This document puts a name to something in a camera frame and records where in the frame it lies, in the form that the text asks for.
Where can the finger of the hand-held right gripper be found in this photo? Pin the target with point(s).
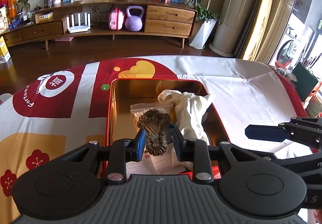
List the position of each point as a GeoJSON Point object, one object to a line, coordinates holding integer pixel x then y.
{"type": "Point", "coordinates": [301, 163]}
{"type": "Point", "coordinates": [266, 133]}

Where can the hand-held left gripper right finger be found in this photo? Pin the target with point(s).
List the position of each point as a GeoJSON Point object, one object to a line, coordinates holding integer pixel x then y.
{"type": "Point", "coordinates": [178, 146]}

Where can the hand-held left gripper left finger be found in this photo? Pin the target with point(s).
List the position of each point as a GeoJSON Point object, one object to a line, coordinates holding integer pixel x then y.
{"type": "Point", "coordinates": [140, 146]}

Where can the blue nitrile glove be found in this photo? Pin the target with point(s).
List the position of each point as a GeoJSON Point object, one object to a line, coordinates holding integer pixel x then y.
{"type": "Point", "coordinates": [171, 130]}

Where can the brown scrunchie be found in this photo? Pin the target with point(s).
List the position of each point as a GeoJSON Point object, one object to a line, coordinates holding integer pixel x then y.
{"type": "Point", "coordinates": [154, 126]}

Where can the white paper packet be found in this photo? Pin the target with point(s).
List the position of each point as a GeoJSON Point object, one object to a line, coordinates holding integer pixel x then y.
{"type": "Point", "coordinates": [158, 163]}

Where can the white glove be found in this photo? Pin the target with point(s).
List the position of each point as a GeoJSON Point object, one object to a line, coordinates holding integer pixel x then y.
{"type": "Point", "coordinates": [191, 113]}

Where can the bag of cotton swabs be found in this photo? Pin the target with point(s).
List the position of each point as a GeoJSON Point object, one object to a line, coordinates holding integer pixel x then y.
{"type": "Point", "coordinates": [140, 109]}

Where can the white lace cloth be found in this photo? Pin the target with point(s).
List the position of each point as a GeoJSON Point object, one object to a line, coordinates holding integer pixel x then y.
{"type": "Point", "coordinates": [168, 95]}

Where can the red tin box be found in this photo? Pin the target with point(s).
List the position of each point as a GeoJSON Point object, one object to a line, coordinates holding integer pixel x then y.
{"type": "Point", "coordinates": [125, 93]}

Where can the pale green mug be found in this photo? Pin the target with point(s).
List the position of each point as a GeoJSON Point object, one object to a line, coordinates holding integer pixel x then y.
{"type": "Point", "coordinates": [314, 105]}

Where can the red and white printed tablecloth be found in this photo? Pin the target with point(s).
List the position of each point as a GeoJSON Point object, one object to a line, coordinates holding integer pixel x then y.
{"type": "Point", "coordinates": [239, 83]}

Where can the green and orange organizer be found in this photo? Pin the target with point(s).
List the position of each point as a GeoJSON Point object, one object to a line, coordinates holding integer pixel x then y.
{"type": "Point", "coordinates": [305, 80]}

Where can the washing machine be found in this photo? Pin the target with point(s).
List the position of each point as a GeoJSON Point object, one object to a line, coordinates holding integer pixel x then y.
{"type": "Point", "coordinates": [291, 48]}

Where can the yellow curtain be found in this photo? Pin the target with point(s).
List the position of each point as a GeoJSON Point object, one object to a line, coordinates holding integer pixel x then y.
{"type": "Point", "coordinates": [266, 12]}

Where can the wooden tv cabinet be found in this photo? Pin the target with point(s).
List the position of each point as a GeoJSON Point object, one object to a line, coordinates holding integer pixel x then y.
{"type": "Point", "coordinates": [166, 22]}

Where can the purple kettlebell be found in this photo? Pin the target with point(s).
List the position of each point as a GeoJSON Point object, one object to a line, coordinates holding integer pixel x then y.
{"type": "Point", "coordinates": [134, 21]}

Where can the beige tower air conditioner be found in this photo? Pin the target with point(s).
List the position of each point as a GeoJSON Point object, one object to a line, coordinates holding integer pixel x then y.
{"type": "Point", "coordinates": [234, 12]}

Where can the pink toy suitcase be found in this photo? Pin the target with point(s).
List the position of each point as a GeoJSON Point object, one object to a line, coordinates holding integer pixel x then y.
{"type": "Point", "coordinates": [116, 20]}

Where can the flat pink item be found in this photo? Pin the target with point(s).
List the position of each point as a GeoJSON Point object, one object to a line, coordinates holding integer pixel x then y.
{"type": "Point", "coordinates": [64, 38]}

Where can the white router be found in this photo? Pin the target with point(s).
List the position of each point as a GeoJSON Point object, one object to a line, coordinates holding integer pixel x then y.
{"type": "Point", "coordinates": [78, 26]}

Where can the potted tree in white planter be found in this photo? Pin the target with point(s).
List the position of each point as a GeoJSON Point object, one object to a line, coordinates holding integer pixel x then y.
{"type": "Point", "coordinates": [201, 7]}

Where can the small cream box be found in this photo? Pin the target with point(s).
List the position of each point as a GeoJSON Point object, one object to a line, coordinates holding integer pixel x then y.
{"type": "Point", "coordinates": [44, 17]}

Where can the yellow carton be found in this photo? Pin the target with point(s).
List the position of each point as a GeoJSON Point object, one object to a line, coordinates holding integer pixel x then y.
{"type": "Point", "coordinates": [4, 50]}

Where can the small potted orchid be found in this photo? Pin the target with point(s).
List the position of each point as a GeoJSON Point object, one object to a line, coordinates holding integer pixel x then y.
{"type": "Point", "coordinates": [21, 5]}

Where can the yellow printed box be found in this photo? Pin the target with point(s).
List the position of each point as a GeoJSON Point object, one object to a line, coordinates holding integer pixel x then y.
{"type": "Point", "coordinates": [3, 20]}

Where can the orange gift bag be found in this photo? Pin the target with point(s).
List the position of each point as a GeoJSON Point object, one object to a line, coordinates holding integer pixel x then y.
{"type": "Point", "coordinates": [8, 7]}

